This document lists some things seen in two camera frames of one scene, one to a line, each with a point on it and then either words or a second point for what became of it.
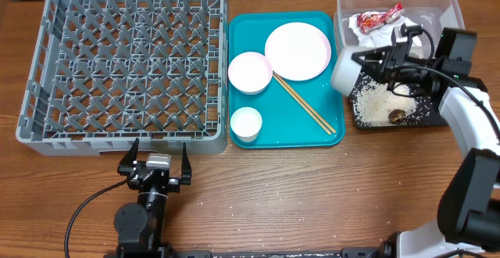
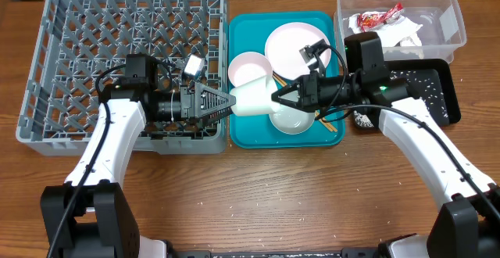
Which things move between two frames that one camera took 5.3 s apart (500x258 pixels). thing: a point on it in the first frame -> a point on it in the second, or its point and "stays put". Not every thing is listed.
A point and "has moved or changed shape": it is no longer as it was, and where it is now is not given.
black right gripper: [382, 62] -> [308, 92]
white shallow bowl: [250, 72] stays put
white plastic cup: [246, 123] -> [254, 98]
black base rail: [351, 252] stays put
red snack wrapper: [368, 20] stays put
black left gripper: [126, 165] -> [195, 104]
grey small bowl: [347, 69] has moved or changed shape
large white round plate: [298, 51] stays put
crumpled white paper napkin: [385, 34] stays put
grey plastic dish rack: [115, 59] stays put
